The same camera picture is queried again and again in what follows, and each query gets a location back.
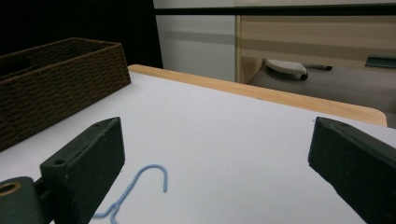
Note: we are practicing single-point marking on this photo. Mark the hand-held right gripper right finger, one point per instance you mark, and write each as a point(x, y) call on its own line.
point(358, 161)

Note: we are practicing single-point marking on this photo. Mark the white object on shelf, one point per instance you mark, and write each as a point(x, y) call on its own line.
point(288, 67)

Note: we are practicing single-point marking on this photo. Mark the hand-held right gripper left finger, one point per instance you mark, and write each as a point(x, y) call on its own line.
point(90, 161)

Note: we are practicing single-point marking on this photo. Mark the brown woven basket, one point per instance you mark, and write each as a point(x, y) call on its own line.
point(59, 87)

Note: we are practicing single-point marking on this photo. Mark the black horizontal bar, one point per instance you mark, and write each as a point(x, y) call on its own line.
point(274, 10)

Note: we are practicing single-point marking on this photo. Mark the dark green flat object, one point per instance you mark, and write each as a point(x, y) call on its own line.
point(381, 61)

